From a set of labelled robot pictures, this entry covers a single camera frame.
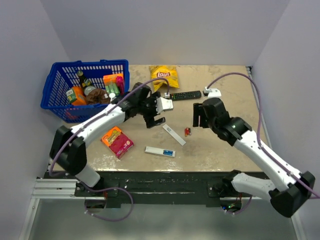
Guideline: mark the pink orange candy box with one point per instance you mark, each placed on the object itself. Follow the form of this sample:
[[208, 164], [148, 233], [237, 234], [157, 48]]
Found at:
[[117, 142]]

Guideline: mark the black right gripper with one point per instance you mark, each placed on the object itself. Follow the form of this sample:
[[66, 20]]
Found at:
[[198, 110]]

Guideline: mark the white remote battery cover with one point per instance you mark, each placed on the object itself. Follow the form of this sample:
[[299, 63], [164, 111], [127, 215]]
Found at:
[[173, 134]]

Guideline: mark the black TV remote control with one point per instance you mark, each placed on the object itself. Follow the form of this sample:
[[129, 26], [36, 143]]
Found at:
[[189, 95]]

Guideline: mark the orange juice carton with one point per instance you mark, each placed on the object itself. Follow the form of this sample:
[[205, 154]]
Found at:
[[75, 96]]

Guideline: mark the brown round package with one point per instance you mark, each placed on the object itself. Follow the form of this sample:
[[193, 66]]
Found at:
[[97, 96]]

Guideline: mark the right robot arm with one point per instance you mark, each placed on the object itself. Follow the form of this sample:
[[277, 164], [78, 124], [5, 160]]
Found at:
[[286, 188]]

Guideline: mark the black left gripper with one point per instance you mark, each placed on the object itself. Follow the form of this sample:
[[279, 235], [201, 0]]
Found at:
[[149, 120]]

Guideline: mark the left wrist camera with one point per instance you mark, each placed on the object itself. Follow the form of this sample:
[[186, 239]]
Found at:
[[163, 104]]

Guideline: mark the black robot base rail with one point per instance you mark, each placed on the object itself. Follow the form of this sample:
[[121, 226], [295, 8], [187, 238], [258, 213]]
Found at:
[[160, 188]]

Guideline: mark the yellow Lays chips bag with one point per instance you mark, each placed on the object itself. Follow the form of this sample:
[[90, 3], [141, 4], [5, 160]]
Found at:
[[168, 72]]

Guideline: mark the white remote control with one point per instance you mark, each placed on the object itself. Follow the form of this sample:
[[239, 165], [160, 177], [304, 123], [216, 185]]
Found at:
[[158, 151]]

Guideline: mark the dark glass bottle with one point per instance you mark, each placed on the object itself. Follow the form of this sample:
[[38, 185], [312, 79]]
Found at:
[[85, 83]]

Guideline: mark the blue plastic shopping basket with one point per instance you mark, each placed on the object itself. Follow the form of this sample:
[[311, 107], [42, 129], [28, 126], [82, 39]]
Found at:
[[63, 76]]

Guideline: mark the orange green snack box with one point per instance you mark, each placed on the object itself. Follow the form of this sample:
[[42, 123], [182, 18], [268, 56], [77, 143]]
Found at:
[[117, 79]]

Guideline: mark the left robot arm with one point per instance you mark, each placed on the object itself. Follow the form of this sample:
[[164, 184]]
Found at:
[[69, 145]]

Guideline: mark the small white-capped bottle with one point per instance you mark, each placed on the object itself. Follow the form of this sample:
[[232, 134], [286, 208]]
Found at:
[[112, 96]]

